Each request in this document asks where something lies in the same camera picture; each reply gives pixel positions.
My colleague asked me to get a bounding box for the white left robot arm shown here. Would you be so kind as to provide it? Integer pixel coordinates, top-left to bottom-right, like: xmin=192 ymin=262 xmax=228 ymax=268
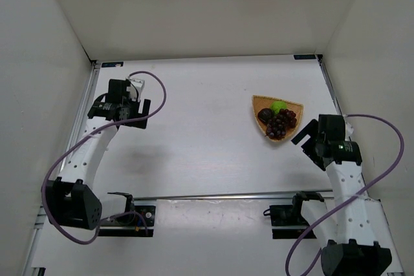
xmin=45 ymin=78 xmax=151 ymax=230

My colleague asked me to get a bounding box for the red fake grape bunch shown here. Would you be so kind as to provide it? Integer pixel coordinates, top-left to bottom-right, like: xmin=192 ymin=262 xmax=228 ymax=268
xmin=265 ymin=109 xmax=298 ymax=140

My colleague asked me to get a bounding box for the silver metal rail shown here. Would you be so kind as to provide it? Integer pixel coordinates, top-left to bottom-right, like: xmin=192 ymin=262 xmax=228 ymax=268
xmin=132 ymin=190 xmax=334 ymax=202

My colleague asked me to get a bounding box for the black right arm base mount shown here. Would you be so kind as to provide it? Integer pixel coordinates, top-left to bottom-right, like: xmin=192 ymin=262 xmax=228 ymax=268
xmin=263 ymin=205 xmax=309 ymax=240

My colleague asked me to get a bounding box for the blue right corner label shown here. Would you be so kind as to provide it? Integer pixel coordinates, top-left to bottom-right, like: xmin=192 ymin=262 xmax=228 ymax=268
xmin=294 ymin=54 xmax=316 ymax=60

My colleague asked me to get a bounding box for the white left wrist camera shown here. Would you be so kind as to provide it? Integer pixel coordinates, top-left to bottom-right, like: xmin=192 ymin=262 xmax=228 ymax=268
xmin=126 ymin=77 xmax=145 ymax=102

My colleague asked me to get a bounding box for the blue left corner label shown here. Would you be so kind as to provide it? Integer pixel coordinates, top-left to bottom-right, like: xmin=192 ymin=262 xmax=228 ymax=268
xmin=101 ymin=61 xmax=124 ymax=68

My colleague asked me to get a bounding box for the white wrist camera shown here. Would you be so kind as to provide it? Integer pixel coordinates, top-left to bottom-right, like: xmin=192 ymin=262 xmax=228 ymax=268
xmin=343 ymin=114 xmax=354 ymax=138
xmin=126 ymin=77 xmax=145 ymax=102

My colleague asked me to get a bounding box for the green fake fruit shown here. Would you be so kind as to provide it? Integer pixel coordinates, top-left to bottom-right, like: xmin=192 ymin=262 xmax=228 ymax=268
xmin=270 ymin=100 xmax=287 ymax=114

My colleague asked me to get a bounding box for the blue corner label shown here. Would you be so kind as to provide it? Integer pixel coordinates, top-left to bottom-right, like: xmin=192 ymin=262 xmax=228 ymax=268
xmin=294 ymin=54 xmax=316 ymax=60
xmin=101 ymin=61 xmax=124 ymax=68

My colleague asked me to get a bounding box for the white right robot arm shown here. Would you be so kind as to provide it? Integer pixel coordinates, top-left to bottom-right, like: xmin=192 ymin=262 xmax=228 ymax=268
xmin=292 ymin=114 xmax=392 ymax=275

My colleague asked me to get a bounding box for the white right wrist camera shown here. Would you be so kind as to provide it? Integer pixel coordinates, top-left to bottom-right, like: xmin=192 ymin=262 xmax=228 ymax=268
xmin=343 ymin=114 xmax=354 ymax=138

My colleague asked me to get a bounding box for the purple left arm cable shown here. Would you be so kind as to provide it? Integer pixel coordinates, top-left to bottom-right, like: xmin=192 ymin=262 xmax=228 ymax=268
xmin=41 ymin=71 xmax=168 ymax=244

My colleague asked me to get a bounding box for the dark purple fake fruit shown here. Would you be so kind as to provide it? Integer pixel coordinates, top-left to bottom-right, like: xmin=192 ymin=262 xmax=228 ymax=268
xmin=257 ymin=108 xmax=274 ymax=124

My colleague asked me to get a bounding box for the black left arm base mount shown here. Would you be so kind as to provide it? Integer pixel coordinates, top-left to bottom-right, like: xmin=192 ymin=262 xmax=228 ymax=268
xmin=98 ymin=201 xmax=157 ymax=238

